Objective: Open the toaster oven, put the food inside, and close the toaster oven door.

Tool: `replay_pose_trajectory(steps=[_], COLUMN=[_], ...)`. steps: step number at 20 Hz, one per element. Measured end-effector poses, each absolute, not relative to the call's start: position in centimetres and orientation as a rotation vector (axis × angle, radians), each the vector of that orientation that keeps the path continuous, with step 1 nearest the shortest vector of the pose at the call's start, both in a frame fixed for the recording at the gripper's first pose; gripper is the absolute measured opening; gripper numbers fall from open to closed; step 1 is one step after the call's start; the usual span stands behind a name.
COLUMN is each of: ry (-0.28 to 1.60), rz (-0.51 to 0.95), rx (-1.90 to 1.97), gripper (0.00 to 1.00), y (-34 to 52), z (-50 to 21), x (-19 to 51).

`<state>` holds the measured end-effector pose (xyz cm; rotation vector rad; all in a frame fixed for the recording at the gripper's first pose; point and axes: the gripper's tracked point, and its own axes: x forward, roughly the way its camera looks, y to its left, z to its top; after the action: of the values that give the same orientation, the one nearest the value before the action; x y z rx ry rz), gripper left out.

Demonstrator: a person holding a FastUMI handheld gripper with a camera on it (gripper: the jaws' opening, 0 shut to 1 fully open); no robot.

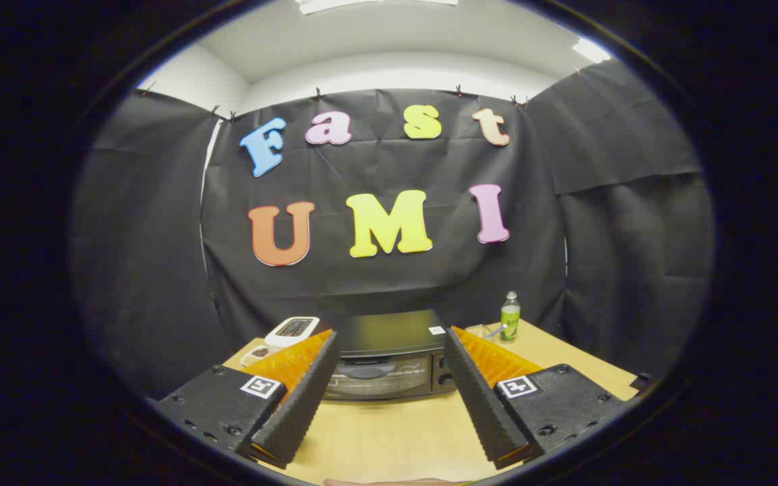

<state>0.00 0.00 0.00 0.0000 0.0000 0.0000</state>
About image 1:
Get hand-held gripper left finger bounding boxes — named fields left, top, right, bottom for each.
left=153, top=329, right=341, bottom=470

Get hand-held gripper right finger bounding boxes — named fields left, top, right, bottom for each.
left=443, top=326, right=626, bottom=471

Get black toaster oven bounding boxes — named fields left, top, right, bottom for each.
left=325, top=309, right=461, bottom=402

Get small clear food container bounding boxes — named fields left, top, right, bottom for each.
left=240, top=344, right=276, bottom=367

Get white pop-up toaster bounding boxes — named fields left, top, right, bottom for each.
left=264, top=316, right=322, bottom=349

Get green drink bottle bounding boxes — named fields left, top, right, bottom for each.
left=500, top=291, right=521, bottom=344

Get ceiling light panel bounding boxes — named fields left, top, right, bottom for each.
left=294, top=0, right=461, bottom=16
left=571, top=37, right=613, bottom=65

